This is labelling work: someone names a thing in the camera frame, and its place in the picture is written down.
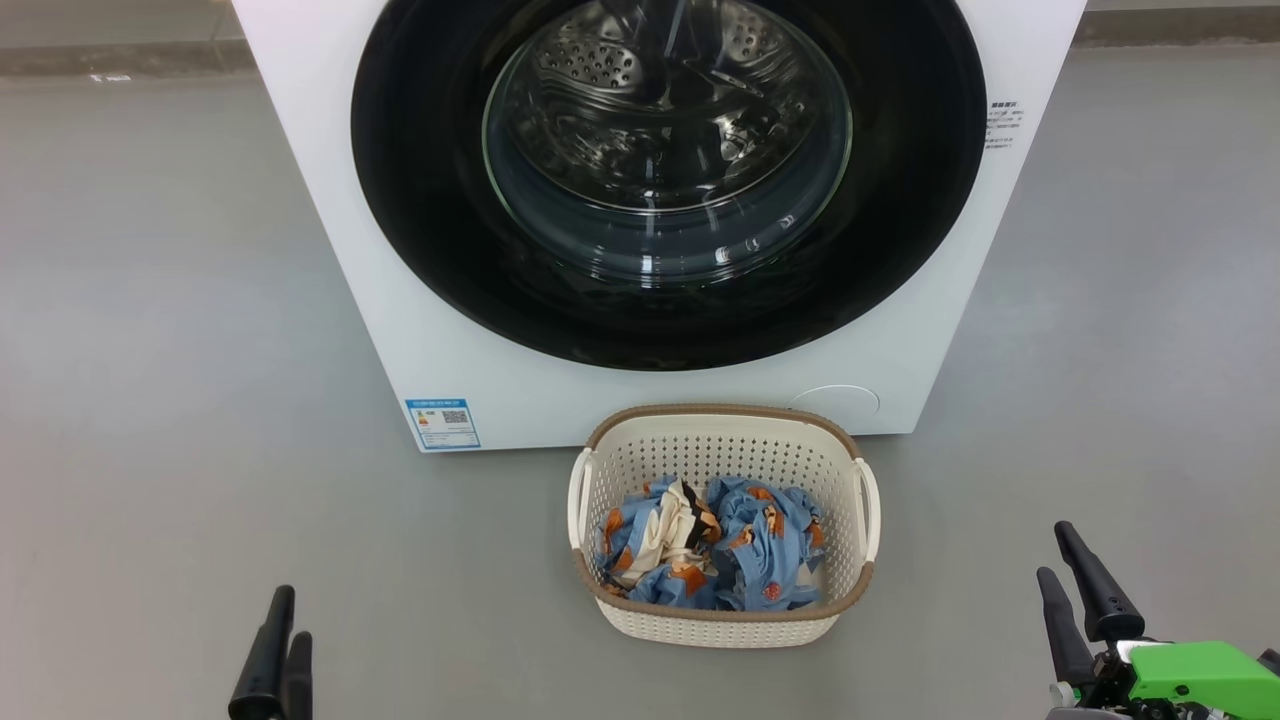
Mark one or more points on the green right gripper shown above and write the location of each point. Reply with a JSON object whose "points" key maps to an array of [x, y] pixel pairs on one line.
{"points": [[1200, 675]]}

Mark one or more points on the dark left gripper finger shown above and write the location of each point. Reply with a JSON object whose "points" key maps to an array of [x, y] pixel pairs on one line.
{"points": [[265, 650], [298, 680]]}

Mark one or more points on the blue orange-print garment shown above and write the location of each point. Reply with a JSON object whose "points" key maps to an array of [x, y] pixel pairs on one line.
{"points": [[765, 545]]}

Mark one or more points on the blue and cream printed garment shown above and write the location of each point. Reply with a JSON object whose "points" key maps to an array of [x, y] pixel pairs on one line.
{"points": [[660, 530]]}

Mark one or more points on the black round glass washer door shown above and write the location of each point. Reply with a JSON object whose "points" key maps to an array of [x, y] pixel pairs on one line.
{"points": [[420, 200]]}

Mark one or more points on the white front-load washing machine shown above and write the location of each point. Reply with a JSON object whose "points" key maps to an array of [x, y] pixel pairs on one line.
{"points": [[320, 200]]}

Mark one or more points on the stainless steel washing machine drum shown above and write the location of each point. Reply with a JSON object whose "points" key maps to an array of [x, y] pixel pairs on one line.
{"points": [[640, 80]]}

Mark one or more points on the blue energy label sticker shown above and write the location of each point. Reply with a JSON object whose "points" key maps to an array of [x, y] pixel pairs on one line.
{"points": [[443, 424]]}

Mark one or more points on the round white drain filter cover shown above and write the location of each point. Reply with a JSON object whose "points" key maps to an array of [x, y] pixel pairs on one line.
{"points": [[840, 402]]}

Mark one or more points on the cream perforated plastic laundry basket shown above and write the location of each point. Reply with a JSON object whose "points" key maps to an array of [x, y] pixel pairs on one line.
{"points": [[720, 440]]}

